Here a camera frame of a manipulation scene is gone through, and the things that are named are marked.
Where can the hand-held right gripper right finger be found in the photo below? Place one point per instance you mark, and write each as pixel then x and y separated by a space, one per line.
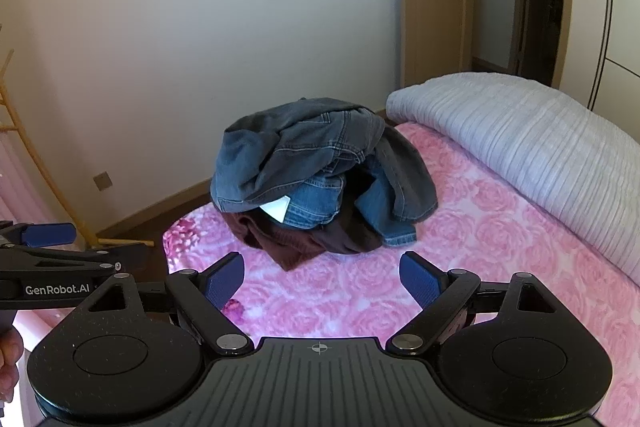
pixel 420 279

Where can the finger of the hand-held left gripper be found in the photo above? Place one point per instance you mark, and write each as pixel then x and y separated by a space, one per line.
pixel 47 234
pixel 125 252

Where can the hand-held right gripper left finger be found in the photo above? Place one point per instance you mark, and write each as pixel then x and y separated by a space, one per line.
pixel 225 282

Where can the blue jeans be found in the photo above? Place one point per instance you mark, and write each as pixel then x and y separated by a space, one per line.
pixel 315 202

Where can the grey jeans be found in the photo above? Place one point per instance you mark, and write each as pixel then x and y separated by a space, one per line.
pixel 290 142

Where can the wooden clothes rack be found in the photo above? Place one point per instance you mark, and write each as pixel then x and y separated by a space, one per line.
pixel 30 142

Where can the person's left hand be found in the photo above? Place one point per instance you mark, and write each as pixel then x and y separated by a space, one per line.
pixel 7 352

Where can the dark brown garment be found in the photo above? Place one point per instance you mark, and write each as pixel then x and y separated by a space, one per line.
pixel 300 244

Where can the white garment tag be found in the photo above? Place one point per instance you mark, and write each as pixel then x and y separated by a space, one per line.
pixel 275 209

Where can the pink rose blanket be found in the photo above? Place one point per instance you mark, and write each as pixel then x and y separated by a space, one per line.
pixel 500 232

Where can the grey striped quilt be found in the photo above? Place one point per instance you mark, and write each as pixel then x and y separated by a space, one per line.
pixel 525 142

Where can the white wardrobe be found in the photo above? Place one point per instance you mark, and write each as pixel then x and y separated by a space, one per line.
pixel 615 32

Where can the beige wall socket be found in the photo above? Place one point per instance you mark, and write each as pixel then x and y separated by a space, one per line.
pixel 103 180

